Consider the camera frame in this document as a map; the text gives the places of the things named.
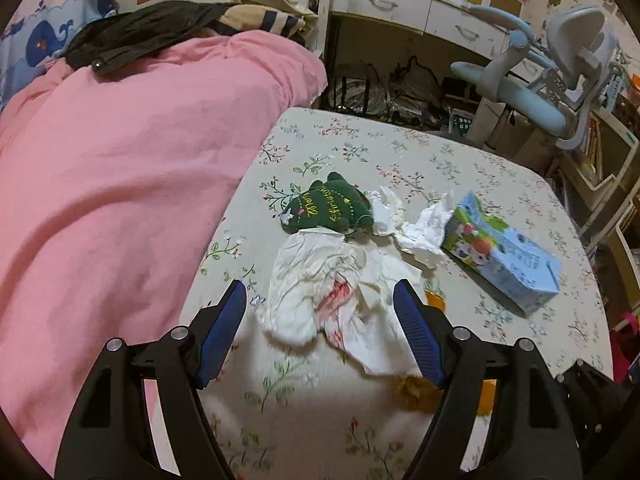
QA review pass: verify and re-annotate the light blue milk carton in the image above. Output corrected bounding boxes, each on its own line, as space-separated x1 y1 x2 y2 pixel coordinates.
440 190 563 313

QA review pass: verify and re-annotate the green plush toy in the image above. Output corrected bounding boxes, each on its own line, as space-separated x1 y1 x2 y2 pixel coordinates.
279 171 375 236

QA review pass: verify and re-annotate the blue grey desk chair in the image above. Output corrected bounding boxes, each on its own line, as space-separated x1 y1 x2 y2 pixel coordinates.
450 4 621 151

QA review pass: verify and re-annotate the pink blanket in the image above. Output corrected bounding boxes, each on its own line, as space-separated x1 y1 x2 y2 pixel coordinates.
0 30 328 476

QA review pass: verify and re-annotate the beige navy striped cloth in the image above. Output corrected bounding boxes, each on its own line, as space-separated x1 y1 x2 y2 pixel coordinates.
215 4 307 46

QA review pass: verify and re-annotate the black jacket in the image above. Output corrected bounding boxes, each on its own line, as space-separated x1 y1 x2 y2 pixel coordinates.
65 1 236 77

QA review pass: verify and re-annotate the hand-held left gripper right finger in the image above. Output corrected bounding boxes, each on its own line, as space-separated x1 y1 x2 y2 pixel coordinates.
392 279 585 480

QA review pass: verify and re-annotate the white desk with drawers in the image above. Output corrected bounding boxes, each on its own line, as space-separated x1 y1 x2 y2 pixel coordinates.
320 0 553 111

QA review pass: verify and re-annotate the floral tablecloth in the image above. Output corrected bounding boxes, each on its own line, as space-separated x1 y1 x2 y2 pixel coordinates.
177 107 616 480

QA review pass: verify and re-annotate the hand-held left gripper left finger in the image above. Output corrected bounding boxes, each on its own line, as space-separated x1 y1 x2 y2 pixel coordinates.
54 280 247 480

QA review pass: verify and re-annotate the small white tissue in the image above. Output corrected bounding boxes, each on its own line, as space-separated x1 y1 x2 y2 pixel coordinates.
367 186 406 236

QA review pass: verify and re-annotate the row of upright books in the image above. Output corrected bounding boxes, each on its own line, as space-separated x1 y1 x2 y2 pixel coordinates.
575 115 603 171

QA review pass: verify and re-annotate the red tote bag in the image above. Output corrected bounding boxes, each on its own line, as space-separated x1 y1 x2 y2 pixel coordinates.
612 310 640 386

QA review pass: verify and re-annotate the whale print curtain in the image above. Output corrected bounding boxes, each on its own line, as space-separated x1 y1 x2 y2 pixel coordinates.
0 0 121 106

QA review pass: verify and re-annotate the large stained white tissue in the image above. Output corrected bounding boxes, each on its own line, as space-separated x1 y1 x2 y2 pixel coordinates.
257 227 426 378

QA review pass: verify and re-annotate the small white shelf trolley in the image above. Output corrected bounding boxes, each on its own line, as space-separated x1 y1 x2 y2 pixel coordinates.
550 105 640 246

